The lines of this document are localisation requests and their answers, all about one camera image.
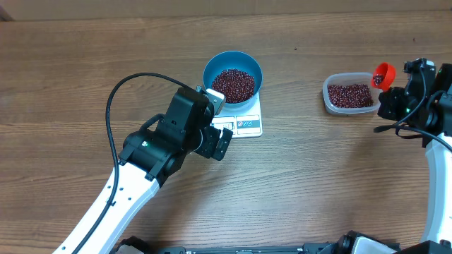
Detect orange scoop with blue handle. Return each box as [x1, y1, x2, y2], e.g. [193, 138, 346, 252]
[371, 62, 396, 92]

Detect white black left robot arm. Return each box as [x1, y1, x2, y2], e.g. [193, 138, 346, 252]
[56, 87, 232, 253]

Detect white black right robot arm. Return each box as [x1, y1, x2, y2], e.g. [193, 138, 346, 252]
[371, 58, 451, 253]

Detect red beans in scoop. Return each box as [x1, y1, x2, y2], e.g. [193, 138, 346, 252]
[373, 74, 384, 86]

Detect white digital kitchen scale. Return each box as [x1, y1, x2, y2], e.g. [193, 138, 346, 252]
[211, 93, 263, 138]

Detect red beans in bowl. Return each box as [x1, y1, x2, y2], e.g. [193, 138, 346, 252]
[212, 68, 256, 104]

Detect blue metal bowl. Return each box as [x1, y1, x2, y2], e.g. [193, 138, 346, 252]
[203, 51, 263, 102]

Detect red beans in container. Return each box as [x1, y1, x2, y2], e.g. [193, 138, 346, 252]
[327, 83, 374, 109]

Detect clear plastic container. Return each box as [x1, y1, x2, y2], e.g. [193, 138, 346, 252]
[322, 72, 381, 115]

